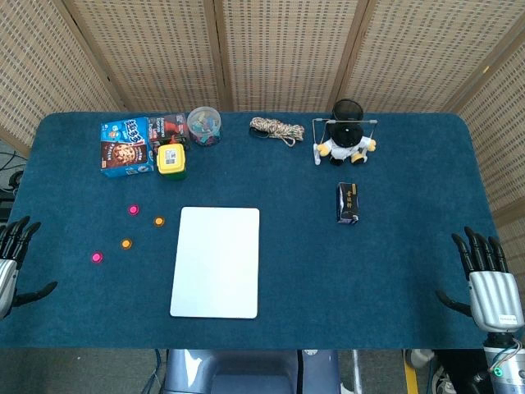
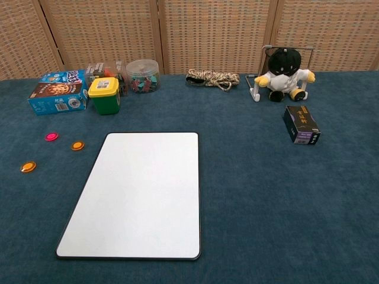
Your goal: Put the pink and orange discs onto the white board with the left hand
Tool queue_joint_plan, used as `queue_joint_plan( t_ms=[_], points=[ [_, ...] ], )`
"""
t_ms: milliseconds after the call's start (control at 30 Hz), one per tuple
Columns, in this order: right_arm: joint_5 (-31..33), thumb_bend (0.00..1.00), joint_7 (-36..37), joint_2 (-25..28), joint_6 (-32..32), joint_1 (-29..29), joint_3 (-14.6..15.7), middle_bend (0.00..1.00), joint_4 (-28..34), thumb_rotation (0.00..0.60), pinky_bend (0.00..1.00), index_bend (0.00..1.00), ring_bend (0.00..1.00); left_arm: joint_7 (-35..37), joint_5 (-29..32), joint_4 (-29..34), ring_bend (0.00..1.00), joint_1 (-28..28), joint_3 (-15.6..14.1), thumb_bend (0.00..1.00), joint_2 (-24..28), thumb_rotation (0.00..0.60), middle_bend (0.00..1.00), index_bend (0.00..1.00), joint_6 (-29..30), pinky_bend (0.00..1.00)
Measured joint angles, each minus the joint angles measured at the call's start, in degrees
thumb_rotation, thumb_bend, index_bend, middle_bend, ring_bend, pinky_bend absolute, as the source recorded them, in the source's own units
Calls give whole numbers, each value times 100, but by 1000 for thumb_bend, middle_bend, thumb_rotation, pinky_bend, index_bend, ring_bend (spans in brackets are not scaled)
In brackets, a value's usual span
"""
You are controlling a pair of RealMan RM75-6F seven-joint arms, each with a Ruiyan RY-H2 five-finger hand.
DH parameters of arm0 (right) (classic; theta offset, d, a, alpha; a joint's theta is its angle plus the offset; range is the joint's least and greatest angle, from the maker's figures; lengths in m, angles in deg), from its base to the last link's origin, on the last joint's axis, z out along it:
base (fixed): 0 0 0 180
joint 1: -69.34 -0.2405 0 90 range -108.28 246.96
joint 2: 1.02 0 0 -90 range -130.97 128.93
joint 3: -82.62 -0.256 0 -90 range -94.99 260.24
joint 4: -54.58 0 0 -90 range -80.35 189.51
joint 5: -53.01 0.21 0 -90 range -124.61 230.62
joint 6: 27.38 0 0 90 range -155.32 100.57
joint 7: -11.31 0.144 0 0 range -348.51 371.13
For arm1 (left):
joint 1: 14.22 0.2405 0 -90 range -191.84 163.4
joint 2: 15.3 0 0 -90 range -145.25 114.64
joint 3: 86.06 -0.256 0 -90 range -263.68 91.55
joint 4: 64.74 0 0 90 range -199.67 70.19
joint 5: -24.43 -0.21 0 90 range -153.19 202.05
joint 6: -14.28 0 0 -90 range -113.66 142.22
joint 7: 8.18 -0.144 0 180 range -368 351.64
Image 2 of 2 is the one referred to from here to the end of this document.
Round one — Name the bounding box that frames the white magnetic board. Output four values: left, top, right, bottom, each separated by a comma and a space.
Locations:
55, 132, 201, 261

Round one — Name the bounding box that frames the blue felt table cloth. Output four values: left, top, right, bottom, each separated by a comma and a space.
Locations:
0, 70, 379, 284

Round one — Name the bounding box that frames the clear jar of clips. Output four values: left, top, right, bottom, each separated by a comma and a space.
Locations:
126, 60, 160, 94

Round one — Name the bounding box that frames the green bin yellow lid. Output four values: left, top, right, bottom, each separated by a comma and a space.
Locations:
88, 76, 121, 116

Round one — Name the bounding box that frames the black carton gold print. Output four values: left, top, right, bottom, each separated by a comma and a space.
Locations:
282, 105, 322, 146

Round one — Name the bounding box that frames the woven folding screen panel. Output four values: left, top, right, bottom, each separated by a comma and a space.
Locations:
38, 0, 165, 76
268, 0, 379, 73
0, 0, 65, 81
156, 0, 279, 75

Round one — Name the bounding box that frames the dark coffee capsule box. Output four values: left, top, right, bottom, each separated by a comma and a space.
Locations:
85, 60, 129, 97

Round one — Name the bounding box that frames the black white plush toy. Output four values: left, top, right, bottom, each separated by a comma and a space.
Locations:
254, 47, 316, 104

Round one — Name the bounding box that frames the blue cookie box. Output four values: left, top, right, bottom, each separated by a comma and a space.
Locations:
27, 70, 89, 117

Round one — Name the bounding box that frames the coiled braided rope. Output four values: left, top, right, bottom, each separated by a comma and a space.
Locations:
185, 69, 240, 93

